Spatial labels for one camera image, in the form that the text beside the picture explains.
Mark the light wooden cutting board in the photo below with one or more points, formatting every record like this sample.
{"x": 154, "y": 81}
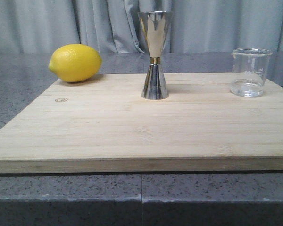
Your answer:
{"x": 104, "y": 125}

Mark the clear glass beaker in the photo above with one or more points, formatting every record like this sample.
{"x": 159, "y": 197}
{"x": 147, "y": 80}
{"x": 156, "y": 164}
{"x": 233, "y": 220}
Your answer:
{"x": 250, "y": 68}

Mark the grey curtain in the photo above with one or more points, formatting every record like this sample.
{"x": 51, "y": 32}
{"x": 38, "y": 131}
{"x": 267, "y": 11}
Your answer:
{"x": 112, "y": 26}

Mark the yellow lemon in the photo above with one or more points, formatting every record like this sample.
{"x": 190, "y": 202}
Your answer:
{"x": 75, "y": 62}

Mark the steel double jigger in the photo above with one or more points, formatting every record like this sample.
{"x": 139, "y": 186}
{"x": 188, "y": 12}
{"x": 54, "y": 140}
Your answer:
{"x": 155, "y": 25}

